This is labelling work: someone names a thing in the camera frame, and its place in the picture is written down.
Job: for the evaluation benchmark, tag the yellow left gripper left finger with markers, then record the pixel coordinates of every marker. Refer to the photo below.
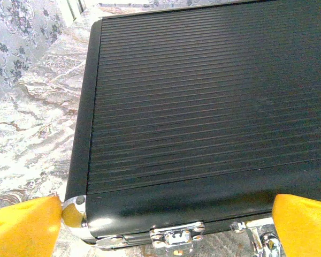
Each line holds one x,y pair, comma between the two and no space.
21,230

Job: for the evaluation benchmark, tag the aluminium frame post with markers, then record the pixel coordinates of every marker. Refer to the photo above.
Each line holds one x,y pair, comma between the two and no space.
73,9

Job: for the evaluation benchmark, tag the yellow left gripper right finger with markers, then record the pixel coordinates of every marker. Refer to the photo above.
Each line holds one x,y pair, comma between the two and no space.
307,230

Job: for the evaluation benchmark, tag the black ribbed carrying case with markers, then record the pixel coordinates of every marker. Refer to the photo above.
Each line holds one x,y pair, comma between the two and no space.
203,107

